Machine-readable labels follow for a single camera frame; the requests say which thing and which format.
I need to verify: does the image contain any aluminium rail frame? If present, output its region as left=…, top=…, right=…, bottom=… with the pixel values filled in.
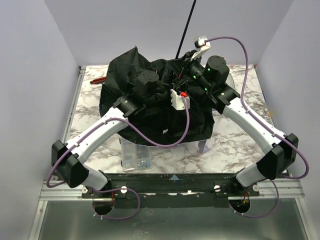
left=27, top=66, right=87, bottom=240

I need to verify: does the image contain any beige umbrella case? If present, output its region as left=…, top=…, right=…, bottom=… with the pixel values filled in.
left=225, top=73, right=236, bottom=90

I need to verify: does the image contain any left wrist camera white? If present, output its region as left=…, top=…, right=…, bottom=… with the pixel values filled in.
left=170, top=89, right=190, bottom=111

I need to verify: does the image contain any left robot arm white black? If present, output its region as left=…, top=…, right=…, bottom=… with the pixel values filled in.
left=51, top=70, right=160, bottom=191

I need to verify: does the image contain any lilac umbrella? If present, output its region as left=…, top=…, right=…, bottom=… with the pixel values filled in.
left=99, top=0, right=215, bottom=155

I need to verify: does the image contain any clear plastic screw box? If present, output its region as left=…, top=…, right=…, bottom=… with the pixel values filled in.
left=119, top=138, right=152, bottom=172

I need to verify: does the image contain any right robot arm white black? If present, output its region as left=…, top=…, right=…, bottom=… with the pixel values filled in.
left=180, top=50, right=299, bottom=189

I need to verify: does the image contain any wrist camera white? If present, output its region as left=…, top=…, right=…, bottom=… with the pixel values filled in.
left=190, top=35, right=211, bottom=61
left=170, top=89, right=190, bottom=111

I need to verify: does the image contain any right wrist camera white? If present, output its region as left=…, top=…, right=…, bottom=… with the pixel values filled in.
left=190, top=35, right=211, bottom=61

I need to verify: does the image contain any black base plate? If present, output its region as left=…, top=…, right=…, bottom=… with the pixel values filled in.
left=82, top=173, right=259, bottom=209

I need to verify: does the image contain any red black utility knife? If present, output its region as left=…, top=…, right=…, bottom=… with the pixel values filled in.
left=90, top=77, right=106, bottom=85

